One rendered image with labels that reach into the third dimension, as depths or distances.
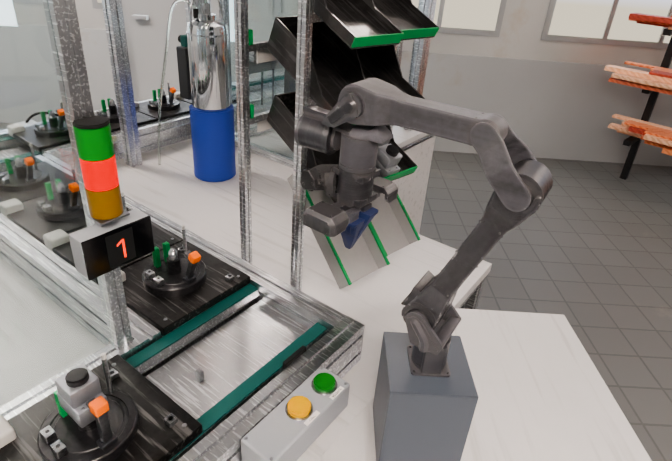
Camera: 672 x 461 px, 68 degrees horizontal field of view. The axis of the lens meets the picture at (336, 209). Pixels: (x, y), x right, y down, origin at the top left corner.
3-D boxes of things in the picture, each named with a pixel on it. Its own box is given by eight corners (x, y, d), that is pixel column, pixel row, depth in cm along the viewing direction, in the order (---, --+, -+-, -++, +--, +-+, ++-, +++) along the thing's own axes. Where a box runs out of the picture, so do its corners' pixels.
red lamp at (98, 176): (125, 184, 78) (121, 156, 76) (95, 195, 75) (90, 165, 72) (108, 175, 81) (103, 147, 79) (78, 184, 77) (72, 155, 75)
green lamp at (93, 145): (121, 155, 76) (116, 125, 74) (90, 164, 72) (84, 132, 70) (103, 147, 79) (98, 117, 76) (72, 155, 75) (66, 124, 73)
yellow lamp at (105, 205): (129, 212, 81) (125, 185, 78) (101, 223, 77) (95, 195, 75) (112, 202, 83) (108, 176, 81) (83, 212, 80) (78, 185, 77)
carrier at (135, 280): (250, 283, 117) (249, 237, 111) (164, 336, 100) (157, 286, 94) (185, 245, 129) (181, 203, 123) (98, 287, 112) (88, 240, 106)
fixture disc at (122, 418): (156, 427, 79) (155, 418, 78) (70, 493, 69) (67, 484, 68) (107, 382, 86) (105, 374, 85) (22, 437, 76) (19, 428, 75)
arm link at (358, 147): (399, 122, 73) (346, 108, 77) (380, 131, 69) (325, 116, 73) (392, 165, 76) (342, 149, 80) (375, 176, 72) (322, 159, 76)
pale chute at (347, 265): (378, 268, 119) (390, 264, 116) (339, 289, 111) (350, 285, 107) (328, 166, 122) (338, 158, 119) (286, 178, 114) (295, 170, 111)
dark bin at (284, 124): (381, 192, 111) (395, 169, 106) (338, 208, 103) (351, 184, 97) (310, 111, 121) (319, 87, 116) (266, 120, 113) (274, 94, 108)
